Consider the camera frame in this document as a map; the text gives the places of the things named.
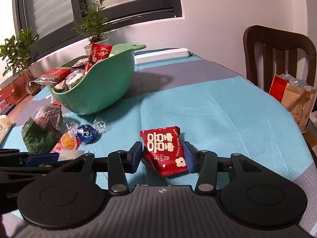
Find red wedding candy bag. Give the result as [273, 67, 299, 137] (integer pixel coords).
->
[139, 126, 187, 177]

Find red biscuit packet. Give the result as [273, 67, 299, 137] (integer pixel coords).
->
[33, 67, 72, 85]

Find green triangular snack bag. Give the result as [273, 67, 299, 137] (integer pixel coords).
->
[21, 110, 62, 155]

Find yellow pink snack packet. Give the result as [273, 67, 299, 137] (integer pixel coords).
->
[51, 121, 82, 153]

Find silver foil candy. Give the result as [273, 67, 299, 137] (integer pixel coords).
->
[93, 118, 107, 134]

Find blue foil candy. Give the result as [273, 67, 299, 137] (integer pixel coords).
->
[77, 124, 97, 143]

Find white tissue pack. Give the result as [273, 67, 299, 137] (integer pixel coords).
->
[0, 115, 12, 143]

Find clear striped candy bag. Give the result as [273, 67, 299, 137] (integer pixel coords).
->
[32, 104, 63, 131]

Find blue patterned tablecloth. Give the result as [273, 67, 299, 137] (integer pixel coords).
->
[1, 57, 316, 237]

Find orange gift boxes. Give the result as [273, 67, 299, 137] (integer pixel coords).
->
[1, 74, 28, 111]

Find green plastic bowl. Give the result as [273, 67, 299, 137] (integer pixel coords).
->
[48, 44, 146, 115]

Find white power strip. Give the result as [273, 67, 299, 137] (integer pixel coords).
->
[134, 48, 190, 65]

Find plant in glass vase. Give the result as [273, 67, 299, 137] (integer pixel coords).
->
[1, 28, 41, 96]

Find red snack packet in bowl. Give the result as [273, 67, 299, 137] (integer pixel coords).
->
[89, 44, 112, 64]

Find paper shopping bag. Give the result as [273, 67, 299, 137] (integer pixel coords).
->
[269, 74, 316, 133]

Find dark wooden chair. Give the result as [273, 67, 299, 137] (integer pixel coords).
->
[243, 25, 316, 92]

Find potted plant white pot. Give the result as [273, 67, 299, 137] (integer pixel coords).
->
[75, 0, 109, 55]

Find dark window frame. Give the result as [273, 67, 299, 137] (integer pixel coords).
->
[12, 0, 183, 60]

